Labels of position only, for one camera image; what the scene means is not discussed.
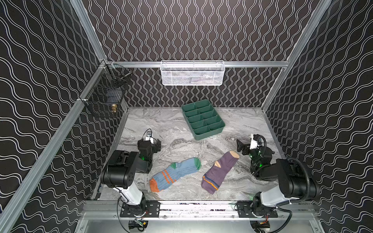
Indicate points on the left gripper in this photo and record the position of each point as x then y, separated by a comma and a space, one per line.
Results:
156, 146

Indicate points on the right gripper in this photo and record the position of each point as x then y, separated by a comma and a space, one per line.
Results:
246, 146

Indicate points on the blue orange striped sock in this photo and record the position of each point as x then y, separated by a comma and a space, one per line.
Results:
167, 177

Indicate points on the green compartment tray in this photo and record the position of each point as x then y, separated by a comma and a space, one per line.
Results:
202, 119

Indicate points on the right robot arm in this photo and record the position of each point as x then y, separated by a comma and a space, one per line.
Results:
295, 181

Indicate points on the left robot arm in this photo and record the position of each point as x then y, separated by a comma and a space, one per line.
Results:
120, 170

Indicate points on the purple striped sock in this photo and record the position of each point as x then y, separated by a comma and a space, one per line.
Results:
214, 177

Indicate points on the small brass object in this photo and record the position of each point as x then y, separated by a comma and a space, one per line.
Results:
114, 108

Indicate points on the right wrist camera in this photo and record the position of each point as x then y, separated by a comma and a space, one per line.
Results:
256, 141

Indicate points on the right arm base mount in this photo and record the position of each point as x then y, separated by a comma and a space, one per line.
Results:
246, 209

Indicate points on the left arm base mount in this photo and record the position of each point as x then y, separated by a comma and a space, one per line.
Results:
140, 209

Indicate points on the black wire basket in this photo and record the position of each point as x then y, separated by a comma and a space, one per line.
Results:
109, 89

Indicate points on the white wire basket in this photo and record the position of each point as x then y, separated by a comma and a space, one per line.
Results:
192, 73

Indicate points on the aluminium front rail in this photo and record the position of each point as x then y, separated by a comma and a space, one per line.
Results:
192, 210

